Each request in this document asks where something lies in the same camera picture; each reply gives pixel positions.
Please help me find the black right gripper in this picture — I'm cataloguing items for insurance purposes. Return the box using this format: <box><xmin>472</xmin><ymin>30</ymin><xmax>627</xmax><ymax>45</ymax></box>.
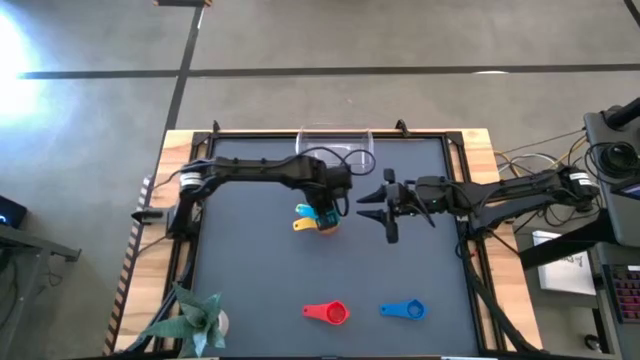
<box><xmin>355</xmin><ymin>168</ymin><xmax>425</xmax><ymax>245</ymax></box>

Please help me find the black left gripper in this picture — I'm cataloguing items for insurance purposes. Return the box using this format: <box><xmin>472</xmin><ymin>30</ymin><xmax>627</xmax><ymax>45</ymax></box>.
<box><xmin>307</xmin><ymin>164</ymin><xmax>354</xmax><ymax>219</ymax></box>

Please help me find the teal measuring cup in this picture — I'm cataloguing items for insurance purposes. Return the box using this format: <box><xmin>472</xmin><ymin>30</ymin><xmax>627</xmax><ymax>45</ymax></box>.
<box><xmin>294</xmin><ymin>203</ymin><xmax>342</xmax><ymax>231</ymax></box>

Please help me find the yellow measuring cup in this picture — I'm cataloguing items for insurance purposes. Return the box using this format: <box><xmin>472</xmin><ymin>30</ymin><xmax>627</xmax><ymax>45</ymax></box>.
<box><xmin>292</xmin><ymin>217</ymin><xmax>322</xmax><ymax>233</ymax></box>

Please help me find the blue measuring cup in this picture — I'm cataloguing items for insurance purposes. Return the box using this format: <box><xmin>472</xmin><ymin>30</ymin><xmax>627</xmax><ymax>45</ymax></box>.
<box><xmin>378</xmin><ymin>298</ymin><xmax>429</xmax><ymax>322</ymax></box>

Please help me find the red measuring cup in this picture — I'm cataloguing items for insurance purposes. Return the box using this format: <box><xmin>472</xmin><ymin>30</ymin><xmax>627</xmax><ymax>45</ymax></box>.
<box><xmin>301</xmin><ymin>299</ymin><xmax>351</xmax><ymax>326</ymax></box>

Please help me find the clear plastic basket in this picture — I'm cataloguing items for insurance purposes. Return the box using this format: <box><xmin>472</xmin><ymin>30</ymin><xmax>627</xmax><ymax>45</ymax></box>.
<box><xmin>294</xmin><ymin>127</ymin><xmax>376</xmax><ymax>175</ymax></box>

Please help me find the dark grey table mat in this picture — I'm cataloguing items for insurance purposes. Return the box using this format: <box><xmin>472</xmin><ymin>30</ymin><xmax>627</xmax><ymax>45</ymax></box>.
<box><xmin>192</xmin><ymin>137</ymin><xmax>482</xmax><ymax>358</ymax></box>

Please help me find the green plant in white pot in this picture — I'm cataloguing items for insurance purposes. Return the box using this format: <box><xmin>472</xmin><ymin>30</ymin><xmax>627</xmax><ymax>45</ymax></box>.
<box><xmin>139</xmin><ymin>282</ymin><xmax>231</xmax><ymax>359</ymax></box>

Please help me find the black diagonal beam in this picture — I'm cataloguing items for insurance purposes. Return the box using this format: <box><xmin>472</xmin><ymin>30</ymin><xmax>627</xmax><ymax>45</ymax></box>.
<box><xmin>518</xmin><ymin>208</ymin><xmax>611</xmax><ymax>271</ymax></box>

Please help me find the white paper sheet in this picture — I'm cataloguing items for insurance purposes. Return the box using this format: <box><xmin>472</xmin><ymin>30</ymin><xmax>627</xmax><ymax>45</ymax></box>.
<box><xmin>531</xmin><ymin>229</ymin><xmax>597</xmax><ymax>296</ymax></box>

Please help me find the black yellow striped strip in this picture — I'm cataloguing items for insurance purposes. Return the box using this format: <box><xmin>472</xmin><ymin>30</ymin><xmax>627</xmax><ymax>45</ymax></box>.
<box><xmin>102</xmin><ymin>174</ymin><xmax>153</xmax><ymax>356</ymax></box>

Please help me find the grey equipment cart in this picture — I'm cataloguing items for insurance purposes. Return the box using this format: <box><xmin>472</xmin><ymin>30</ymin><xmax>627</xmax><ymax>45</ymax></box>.
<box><xmin>583</xmin><ymin>97</ymin><xmax>640</xmax><ymax>249</ymax></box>

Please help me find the black pole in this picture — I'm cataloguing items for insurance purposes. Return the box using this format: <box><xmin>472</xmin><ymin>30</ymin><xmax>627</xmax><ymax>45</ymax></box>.
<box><xmin>605</xmin><ymin>97</ymin><xmax>640</xmax><ymax>130</ymax></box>

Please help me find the black keyboard with lit keys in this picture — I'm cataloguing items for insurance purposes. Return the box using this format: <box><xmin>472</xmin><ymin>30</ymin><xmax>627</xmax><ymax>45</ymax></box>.
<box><xmin>601</xmin><ymin>263</ymin><xmax>640</xmax><ymax>325</ymax></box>

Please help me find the grey metal stand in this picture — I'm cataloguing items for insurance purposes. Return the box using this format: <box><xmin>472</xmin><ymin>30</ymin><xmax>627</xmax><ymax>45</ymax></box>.
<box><xmin>0</xmin><ymin>223</ymin><xmax>82</xmax><ymax>351</ymax></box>

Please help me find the black device with blue light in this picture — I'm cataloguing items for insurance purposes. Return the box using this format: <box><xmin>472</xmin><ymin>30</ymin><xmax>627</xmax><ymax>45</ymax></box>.
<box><xmin>0</xmin><ymin>194</ymin><xmax>29</xmax><ymax>230</ymax></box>

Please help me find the black aluminium table frame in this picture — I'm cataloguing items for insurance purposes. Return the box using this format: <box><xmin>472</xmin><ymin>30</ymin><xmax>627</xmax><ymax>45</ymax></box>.
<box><xmin>117</xmin><ymin>118</ymin><xmax>544</xmax><ymax>359</ymax></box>

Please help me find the yellow cable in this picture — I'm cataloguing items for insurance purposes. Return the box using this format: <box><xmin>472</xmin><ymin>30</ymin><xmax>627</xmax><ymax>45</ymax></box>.
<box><xmin>494</xmin><ymin>134</ymin><xmax>589</xmax><ymax>194</ymax></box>

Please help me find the black coiled cable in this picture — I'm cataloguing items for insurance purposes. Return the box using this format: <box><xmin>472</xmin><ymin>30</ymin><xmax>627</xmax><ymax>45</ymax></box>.
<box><xmin>584</xmin><ymin>141</ymin><xmax>640</xmax><ymax>181</ymax></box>

